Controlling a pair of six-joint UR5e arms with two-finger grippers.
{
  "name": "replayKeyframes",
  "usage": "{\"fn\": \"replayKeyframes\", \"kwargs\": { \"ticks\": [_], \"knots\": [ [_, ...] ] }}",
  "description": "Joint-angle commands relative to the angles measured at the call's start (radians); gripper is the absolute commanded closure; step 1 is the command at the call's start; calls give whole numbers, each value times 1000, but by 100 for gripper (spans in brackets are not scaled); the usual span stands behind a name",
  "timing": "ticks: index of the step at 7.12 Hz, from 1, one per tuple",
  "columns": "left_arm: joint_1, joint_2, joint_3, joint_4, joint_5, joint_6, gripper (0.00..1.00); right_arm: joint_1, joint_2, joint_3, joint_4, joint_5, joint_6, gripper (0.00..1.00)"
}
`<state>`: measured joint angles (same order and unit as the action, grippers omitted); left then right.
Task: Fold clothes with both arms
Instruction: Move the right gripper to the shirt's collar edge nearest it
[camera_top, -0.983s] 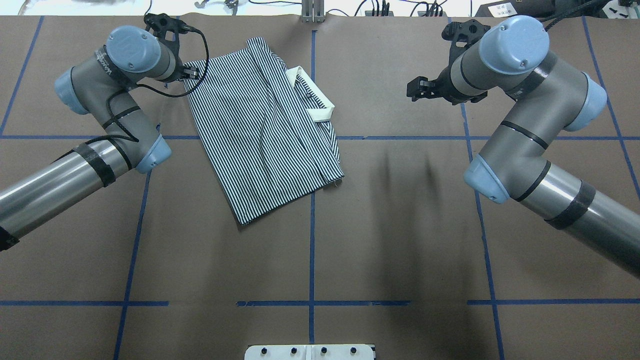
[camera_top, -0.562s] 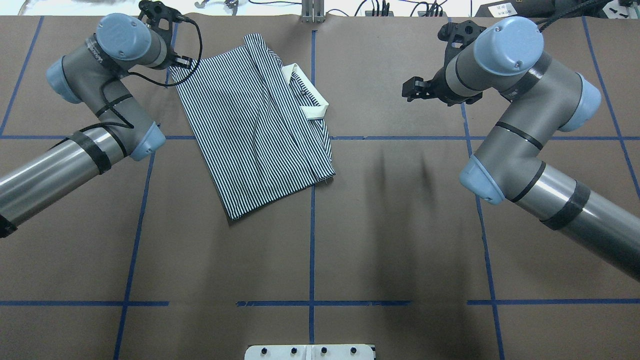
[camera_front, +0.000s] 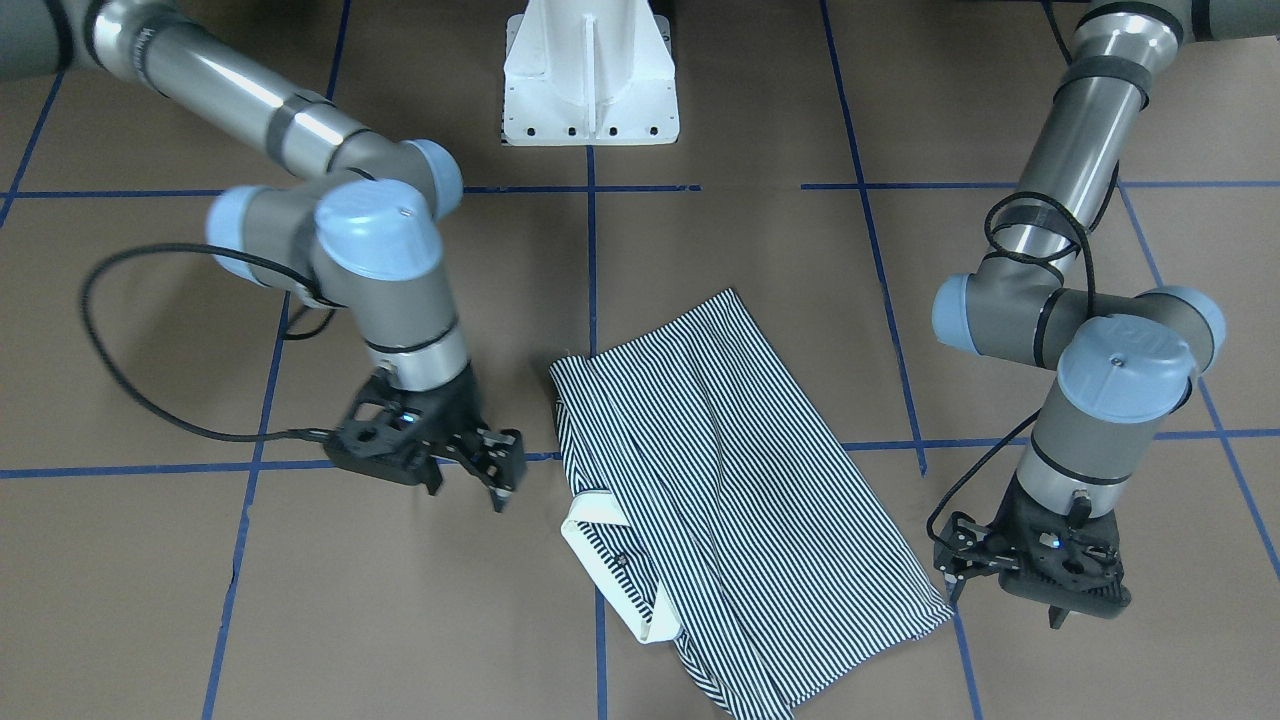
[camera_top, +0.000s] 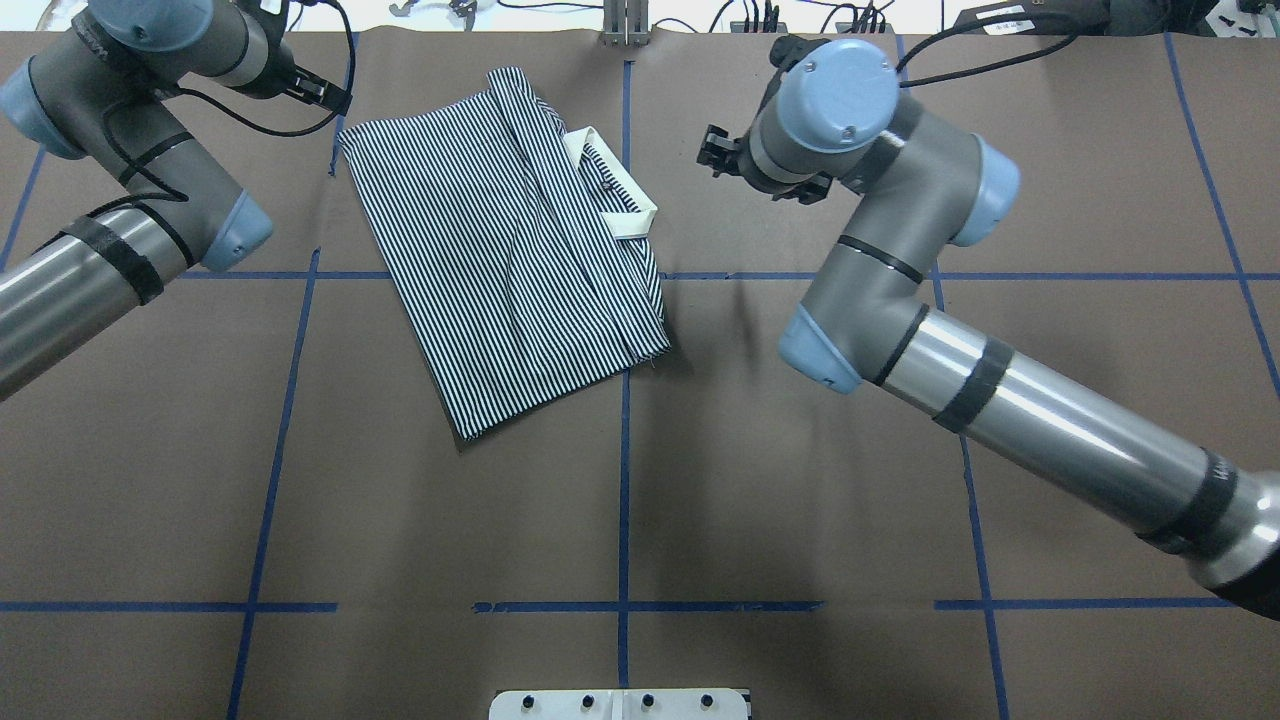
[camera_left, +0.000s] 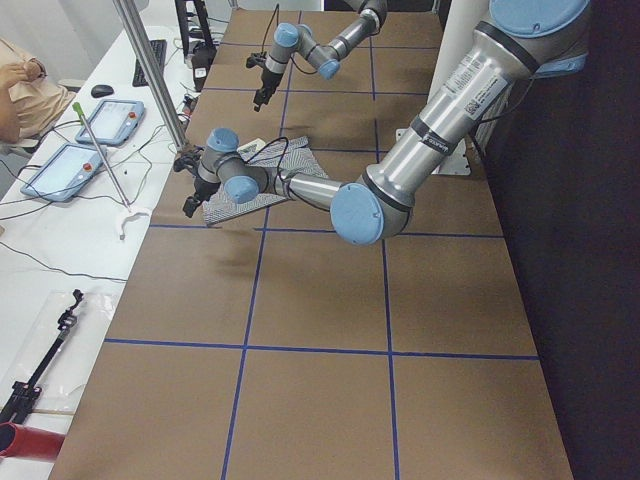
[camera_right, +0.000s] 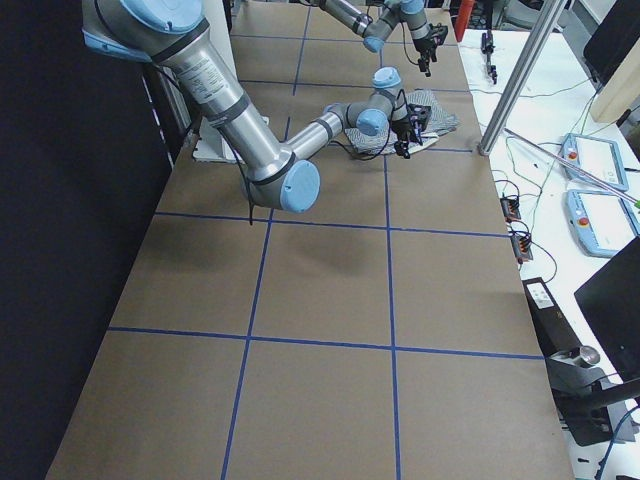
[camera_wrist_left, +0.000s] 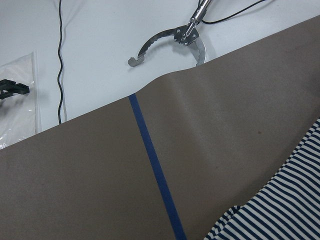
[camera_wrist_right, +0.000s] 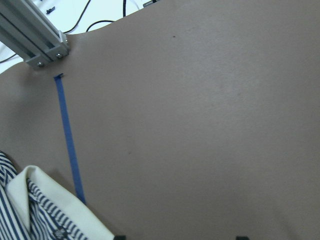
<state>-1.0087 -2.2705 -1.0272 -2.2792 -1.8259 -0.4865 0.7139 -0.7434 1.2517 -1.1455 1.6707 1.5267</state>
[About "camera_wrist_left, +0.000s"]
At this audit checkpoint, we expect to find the black tool in plastic bag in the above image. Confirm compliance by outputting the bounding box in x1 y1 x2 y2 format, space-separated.
0 51 42 148

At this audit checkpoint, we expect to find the navy white striped polo shirt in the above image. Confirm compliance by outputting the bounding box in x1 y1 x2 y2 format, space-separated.
205 120 320 240

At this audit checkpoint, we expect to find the black cable on white table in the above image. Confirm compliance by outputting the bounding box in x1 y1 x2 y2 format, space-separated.
56 0 66 125

